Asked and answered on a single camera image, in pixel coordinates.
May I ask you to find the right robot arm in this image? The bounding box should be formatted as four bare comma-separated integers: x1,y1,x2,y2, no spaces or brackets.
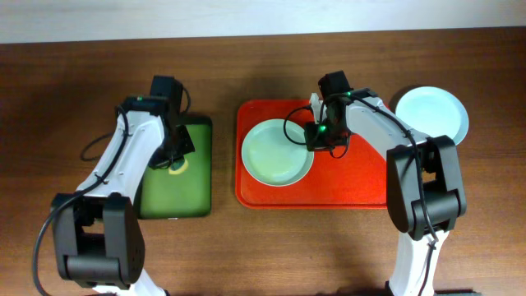
304,71,467,295

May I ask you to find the light blue plate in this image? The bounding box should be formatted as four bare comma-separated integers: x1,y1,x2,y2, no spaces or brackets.
394,86,469,146

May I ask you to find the red plastic tray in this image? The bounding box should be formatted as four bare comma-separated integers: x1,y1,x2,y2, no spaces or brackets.
235,99,386,210

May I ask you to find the green rectangular tray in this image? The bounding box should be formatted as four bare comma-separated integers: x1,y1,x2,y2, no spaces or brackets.
134,116,213,220

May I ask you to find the light green plate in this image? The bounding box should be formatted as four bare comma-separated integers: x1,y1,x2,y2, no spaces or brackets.
241,118,314,187

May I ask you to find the green and yellow sponge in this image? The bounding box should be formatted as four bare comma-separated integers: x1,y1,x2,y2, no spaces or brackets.
168,158,189,175

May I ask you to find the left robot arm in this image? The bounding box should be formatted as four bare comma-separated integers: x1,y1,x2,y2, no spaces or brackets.
44,76,195,295

